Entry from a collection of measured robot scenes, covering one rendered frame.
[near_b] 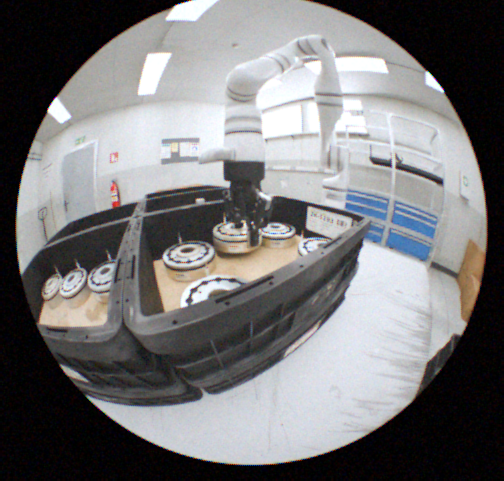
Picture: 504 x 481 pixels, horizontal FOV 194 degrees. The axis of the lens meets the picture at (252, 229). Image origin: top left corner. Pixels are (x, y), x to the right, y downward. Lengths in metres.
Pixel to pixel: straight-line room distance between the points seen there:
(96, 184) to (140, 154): 1.09
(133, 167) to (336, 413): 3.50
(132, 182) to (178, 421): 3.30
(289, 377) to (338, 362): 0.10
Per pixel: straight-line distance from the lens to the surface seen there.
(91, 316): 0.31
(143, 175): 3.32
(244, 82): 0.30
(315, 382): 0.32
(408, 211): 2.10
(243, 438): 0.31
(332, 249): 0.17
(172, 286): 0.28
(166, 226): 0.36
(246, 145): 0.26
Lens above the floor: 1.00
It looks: 20 degrees down
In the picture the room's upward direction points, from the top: straight up
